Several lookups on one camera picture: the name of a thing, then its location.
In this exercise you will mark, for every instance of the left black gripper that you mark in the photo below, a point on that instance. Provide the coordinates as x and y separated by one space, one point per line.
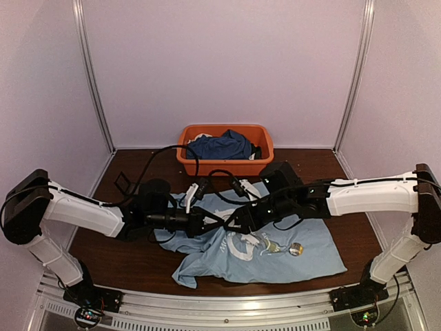
195 226

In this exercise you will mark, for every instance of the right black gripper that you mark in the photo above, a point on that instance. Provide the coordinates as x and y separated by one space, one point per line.
242 214

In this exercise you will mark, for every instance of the light blue printed t-shirt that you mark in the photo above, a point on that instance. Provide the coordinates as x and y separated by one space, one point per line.
260 257

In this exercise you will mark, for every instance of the painted round brooch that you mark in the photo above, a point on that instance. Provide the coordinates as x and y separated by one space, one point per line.
296 249

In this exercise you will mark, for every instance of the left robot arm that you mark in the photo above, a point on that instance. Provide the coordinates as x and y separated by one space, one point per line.
37 199

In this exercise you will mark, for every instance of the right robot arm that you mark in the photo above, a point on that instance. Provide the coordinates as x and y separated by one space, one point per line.
416 192

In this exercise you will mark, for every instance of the black open brooch case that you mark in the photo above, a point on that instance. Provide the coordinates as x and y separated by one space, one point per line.
123 184

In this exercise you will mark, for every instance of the dark blue garment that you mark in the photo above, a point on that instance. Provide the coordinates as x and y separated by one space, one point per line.
231 145

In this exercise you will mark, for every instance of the orange plastic basin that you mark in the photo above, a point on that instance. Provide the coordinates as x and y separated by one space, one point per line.
256 134

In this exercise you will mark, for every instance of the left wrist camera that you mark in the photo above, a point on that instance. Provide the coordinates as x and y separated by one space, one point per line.
195 193

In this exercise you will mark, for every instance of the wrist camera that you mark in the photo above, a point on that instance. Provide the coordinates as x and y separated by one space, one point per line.
195 193
243 188

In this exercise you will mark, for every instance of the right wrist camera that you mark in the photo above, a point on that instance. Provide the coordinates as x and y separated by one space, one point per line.
243 188

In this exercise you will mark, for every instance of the aluminium front rail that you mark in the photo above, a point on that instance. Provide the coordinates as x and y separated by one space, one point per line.
311 310

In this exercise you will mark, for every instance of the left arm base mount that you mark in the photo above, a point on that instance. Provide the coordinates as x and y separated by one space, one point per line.
88 295

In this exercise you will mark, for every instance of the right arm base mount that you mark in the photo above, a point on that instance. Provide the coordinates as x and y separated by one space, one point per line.
348 298

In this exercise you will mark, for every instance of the right aluminium corner post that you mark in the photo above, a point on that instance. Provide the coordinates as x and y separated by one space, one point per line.
361 58

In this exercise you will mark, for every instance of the aluminium corner post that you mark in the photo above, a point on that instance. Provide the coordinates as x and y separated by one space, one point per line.
361 58
79 18

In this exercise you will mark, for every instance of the left aluminium corner post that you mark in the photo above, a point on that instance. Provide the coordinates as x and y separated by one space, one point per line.
79 18

